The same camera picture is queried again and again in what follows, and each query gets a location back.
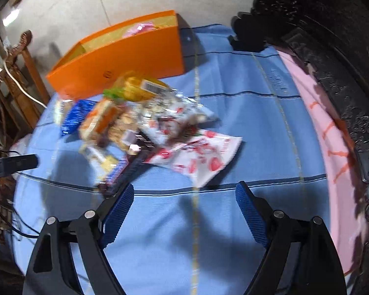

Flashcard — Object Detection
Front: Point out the blue checked tablecloth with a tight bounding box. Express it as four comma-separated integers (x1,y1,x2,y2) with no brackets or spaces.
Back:
12,23,329,295

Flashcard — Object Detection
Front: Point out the orange cardboard box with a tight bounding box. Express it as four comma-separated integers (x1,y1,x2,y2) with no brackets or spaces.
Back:
46,10,185,100

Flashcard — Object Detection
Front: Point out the pink cloth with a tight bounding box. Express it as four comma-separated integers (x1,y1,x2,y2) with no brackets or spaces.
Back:
277,49,369,279

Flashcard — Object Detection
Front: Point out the dark carved furniture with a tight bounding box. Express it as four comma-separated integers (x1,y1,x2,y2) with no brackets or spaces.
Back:
228,0,369,295

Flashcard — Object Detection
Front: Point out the blue and white snack packet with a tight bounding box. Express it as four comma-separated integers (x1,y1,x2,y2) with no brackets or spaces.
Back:
61,99,94,136

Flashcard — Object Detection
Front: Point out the clear packet of red sweets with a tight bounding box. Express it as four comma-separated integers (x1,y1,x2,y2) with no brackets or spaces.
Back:
138,89,217,145

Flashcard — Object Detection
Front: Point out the yellow cracker packet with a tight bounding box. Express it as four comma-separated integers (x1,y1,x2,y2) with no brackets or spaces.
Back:
81,146,120,179

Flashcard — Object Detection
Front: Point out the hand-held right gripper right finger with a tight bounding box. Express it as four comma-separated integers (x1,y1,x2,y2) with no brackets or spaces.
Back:
235,181,348,295

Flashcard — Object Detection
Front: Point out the yellow snack packet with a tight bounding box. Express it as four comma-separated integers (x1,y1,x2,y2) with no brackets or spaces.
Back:
105,71,169,102

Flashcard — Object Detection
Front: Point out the wooden chair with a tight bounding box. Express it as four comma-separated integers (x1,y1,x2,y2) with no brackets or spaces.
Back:
0,30,51,148

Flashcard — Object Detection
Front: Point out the black cable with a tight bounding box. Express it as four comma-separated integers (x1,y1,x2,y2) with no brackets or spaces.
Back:
0,147,40,240

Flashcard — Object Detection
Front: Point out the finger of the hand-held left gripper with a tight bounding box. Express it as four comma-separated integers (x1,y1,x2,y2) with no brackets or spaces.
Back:
0,154,39,179

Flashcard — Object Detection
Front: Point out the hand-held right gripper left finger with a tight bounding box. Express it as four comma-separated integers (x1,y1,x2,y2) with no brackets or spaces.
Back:
22,183,135,295

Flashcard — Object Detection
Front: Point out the orange label peanut packet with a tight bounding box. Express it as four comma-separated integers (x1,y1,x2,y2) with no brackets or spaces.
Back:
80,101,139,148

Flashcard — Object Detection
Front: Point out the white red printed snack packet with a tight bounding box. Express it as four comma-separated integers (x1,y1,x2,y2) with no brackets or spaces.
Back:
148,131,243,188

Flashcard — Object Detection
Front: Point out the dark chocolate bar strip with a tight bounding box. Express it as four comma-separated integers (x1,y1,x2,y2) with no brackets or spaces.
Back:
98,132,160,194

